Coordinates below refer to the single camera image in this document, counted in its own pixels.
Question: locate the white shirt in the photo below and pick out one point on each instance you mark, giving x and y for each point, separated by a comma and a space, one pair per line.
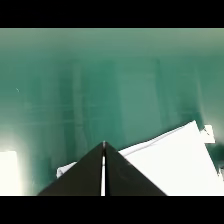
180, 163

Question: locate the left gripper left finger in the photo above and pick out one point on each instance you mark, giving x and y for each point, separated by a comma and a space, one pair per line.
83, 176

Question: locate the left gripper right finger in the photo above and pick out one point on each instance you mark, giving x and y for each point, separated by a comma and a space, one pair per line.
128, 178

